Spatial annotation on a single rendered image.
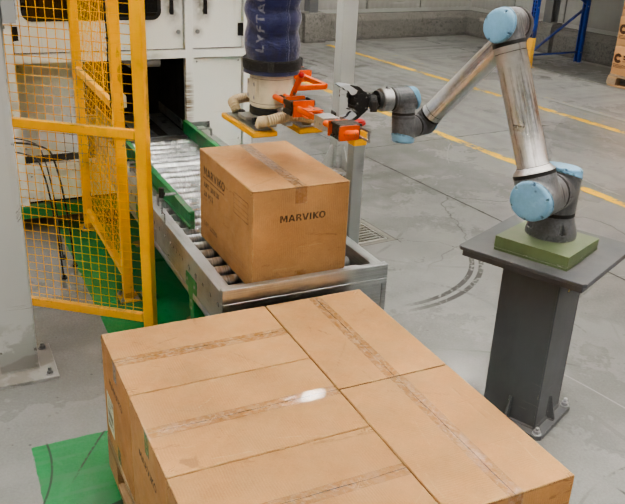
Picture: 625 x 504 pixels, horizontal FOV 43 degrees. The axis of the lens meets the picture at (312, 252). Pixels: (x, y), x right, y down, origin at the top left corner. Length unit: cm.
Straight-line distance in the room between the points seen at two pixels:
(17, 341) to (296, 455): 173
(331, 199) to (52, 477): 143
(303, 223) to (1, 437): 141
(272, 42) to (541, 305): 141
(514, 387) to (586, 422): 37
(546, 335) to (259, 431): 132
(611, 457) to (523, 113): 138
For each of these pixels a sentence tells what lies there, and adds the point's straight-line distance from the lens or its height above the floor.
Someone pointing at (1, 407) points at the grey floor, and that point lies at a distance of 347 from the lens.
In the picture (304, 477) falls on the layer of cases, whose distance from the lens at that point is 211.
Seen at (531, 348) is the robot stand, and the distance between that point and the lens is 320.
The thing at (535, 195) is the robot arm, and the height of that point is 102.
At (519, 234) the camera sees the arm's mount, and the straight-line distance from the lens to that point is 306.
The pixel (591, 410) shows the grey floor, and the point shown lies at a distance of 360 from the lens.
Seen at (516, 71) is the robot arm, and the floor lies 141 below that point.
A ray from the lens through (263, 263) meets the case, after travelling 298.
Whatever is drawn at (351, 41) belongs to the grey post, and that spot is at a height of 102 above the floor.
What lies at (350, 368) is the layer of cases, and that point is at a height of 54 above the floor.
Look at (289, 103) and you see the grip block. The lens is 287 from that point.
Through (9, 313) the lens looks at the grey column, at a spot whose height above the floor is 30.
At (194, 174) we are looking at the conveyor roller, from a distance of 440.
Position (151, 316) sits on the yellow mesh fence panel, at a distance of 372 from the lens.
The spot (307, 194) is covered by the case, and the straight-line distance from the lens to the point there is 295.
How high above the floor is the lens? 188
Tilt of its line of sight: 23 degrees down
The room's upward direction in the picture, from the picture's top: 3 degrees clockwise
